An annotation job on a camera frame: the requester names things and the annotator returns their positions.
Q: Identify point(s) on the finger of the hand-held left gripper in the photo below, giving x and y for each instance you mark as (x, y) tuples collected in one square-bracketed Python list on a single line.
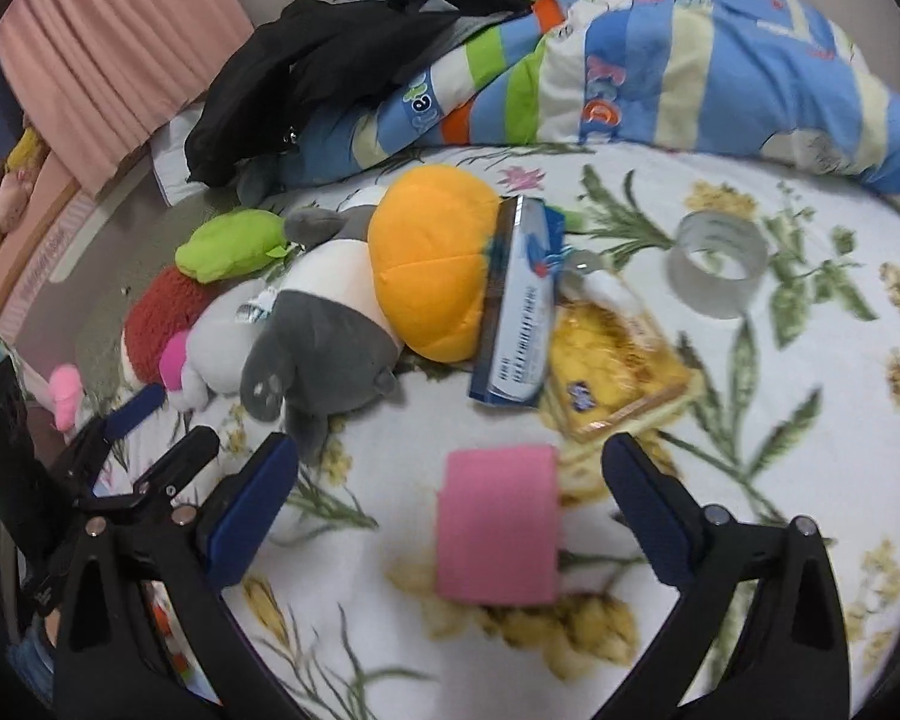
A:
[(184, 454), (136, 406)]

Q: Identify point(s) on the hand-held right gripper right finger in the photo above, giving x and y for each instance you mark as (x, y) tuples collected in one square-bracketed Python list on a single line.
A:
[(649, 517)]

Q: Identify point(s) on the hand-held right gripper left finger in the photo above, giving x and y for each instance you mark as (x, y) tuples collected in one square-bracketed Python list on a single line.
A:
[(249, 514)]

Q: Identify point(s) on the pink sponge block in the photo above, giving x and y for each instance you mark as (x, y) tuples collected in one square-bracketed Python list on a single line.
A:
[(495, 532)]

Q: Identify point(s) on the white pink plush toy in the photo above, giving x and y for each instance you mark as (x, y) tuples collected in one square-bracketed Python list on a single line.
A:
[(195, 360)]

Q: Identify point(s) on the red plush toy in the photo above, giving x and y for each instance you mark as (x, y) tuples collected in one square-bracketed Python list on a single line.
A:
[(157, 319)]

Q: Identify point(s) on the yellow snack packet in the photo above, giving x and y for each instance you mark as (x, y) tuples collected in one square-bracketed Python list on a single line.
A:
[(619, 367)]

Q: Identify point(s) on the floral bed sheet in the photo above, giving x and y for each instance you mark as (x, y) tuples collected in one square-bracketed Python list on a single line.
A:
[(795, 427)]

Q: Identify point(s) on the grey white plush toy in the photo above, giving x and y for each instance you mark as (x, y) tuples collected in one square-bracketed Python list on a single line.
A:
[(322, 337)]

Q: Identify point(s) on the green plush toy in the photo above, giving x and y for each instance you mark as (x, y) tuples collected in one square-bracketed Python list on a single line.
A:
[(229, 244)]

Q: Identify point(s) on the small white bottle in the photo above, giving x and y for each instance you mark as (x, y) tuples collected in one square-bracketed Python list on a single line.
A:
[(607, 291)]

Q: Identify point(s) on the clear tape roll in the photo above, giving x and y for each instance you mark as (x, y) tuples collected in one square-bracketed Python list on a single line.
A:
[(720, 292)]

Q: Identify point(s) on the blue white carton box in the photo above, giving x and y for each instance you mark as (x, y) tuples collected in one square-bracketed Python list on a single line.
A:
[(516, 315)]

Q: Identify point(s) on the white pillow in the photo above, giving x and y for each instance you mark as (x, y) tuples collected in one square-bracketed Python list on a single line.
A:
[(169, 157)]

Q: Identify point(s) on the row of stuffed toys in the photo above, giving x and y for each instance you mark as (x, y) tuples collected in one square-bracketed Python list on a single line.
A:
[(0, 195)]

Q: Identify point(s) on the orange plush pumpkin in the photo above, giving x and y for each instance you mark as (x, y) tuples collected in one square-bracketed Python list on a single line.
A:
[(431, 262)]

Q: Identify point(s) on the pink curtain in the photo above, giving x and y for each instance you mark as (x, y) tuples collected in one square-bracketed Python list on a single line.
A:
[(120, 37)]

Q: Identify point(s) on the black clothing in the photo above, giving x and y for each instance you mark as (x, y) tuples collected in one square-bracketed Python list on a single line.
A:
[(330, 67)]

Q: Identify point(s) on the striped blue blanket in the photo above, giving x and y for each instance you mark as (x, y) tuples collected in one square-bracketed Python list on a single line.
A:
[(645, 67)]

